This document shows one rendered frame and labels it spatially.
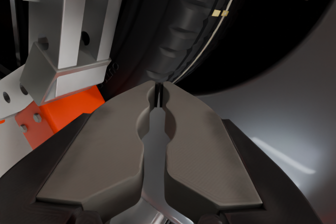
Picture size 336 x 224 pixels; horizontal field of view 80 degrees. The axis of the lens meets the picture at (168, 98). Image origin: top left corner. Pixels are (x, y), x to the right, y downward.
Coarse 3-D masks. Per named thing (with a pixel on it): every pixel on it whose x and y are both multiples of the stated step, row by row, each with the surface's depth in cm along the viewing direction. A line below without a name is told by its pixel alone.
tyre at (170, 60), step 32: (128, 0) 21; (160, 0) 19; (192, 0) 19; (224, 0) 25; (128, 32) 22; (160, 32) 20; (192, 32) 23; (224, 32) 35; (128, 64) 24; (160, 64) 22; (192, 64) 33
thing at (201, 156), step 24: (168, 96) 11; (192, 96) 10; (168, 120) 10; (192, 120) 9; (216, 120) 9; (168, 144) 7; (192, 144) 7; (216, 144) 8; (168, 168) 6; (192, 168) 7; (216, 168) 7; (240, 168) 7; (168, 192) 7; (192, 192) 6; (216, 192) 6; (240, 192) 6; (192, 216) 6
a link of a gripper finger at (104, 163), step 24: (120, 96) 10; (144, 96) 10; (96, 120) 8; (120, 120) 8; (144, 120) 9; (72, 144) 7; (96, 144) 7; (120, 144) 7; (72, 168) 6; (96, 168) 6; (120, 168) 6; (48, 192) 6; (72, 192) 6; (96, 192) 6; (120, 192) 6
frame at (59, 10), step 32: (32, 0) 16; (64, 0) 14; (96, 0) 18; (32, 32) 17; (64, 32) 15; (96, 32) 19; (32, 64) 18; (64, 64) 17; (96, 64) 20; (0, 96) 23; (32, 96) 19; (64, 96) 22
